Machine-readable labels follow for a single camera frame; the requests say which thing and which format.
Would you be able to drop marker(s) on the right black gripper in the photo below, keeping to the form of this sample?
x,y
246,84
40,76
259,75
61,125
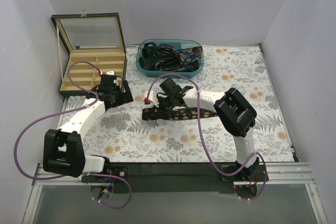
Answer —
x,y
163,100

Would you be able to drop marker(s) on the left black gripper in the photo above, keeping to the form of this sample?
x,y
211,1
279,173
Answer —
x,y
122,94

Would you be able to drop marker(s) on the black gold floral tie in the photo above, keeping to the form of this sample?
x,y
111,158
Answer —
x,y
154,113

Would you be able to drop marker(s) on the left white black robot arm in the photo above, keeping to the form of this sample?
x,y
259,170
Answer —
x,y
63,148

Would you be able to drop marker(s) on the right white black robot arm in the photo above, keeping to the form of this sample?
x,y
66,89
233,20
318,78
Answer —
x,y
234,111

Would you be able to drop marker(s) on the pile of dark ties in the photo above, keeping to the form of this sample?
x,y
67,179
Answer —
x,y
162,58

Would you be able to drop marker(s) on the floral patterned table mat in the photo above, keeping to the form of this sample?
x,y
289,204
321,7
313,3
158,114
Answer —
x,y
121,134

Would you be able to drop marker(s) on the blue floral tie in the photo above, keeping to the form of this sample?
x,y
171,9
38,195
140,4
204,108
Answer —
x,y
189,55

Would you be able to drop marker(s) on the teal plastic bin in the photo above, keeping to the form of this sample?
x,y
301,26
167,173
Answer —
x,y
178,44

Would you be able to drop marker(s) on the black compartment display box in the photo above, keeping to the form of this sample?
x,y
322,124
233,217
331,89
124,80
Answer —
x,y
93,42

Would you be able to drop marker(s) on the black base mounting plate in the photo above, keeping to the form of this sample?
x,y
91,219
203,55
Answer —
x,y
179,177

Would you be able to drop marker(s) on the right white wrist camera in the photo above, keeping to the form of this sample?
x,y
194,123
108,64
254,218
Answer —
x,y
150,97

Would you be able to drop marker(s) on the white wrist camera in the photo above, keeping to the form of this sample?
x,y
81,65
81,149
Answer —
x,y
150,97
108,73

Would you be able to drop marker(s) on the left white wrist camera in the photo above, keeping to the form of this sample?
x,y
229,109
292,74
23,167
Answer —
x,y
108,73

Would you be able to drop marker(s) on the aluminium frame rail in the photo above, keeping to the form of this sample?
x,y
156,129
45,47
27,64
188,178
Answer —
x,y
289,196

